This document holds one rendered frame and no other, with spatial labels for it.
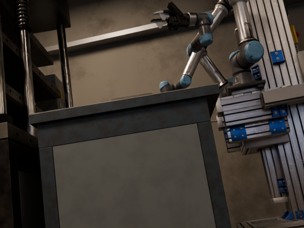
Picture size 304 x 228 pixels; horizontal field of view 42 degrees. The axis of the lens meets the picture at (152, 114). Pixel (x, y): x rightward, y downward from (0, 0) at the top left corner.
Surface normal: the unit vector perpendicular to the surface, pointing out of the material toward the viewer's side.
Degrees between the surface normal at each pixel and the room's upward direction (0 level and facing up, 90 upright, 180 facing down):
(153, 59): 90
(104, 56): 90
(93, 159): 90
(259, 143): 90
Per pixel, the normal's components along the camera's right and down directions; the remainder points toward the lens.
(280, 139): -0.17, -0.22
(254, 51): 0.29, -0.15
